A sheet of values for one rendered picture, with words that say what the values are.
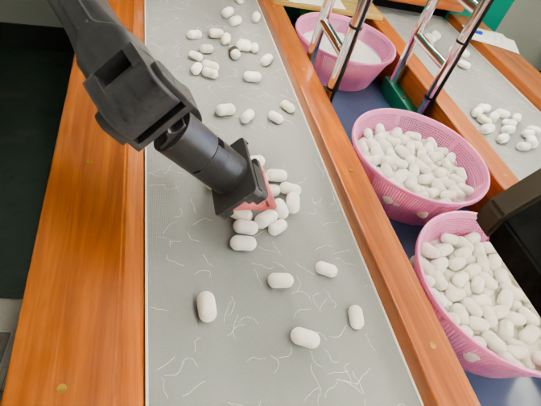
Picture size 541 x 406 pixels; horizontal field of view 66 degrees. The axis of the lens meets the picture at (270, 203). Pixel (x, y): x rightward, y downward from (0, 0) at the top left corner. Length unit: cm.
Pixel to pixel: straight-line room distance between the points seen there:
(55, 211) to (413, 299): 46
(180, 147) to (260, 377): 26
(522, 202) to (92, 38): 41
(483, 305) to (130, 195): 51
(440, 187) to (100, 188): 57
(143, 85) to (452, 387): 46
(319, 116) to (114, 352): 54
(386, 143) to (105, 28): 56
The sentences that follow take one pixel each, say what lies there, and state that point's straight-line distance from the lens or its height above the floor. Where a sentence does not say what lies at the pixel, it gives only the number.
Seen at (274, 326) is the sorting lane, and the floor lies 74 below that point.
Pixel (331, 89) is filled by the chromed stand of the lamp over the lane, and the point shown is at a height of 77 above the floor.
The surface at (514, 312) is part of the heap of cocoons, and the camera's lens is 73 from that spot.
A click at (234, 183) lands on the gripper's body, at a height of 83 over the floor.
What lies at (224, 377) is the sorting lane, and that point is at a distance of 48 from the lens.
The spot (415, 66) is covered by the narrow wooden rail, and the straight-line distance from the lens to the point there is 115.
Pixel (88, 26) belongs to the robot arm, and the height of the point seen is 97.
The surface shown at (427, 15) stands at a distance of 108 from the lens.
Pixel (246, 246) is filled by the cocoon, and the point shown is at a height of 75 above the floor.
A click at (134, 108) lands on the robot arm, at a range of 44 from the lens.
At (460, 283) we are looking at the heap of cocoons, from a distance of 67.
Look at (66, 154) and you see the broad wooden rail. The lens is 64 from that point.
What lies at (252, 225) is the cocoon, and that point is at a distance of 57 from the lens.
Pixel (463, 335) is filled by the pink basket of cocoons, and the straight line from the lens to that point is 59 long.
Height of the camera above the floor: 118
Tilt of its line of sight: 45 degrees down
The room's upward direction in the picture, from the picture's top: 18 degrees clockwise
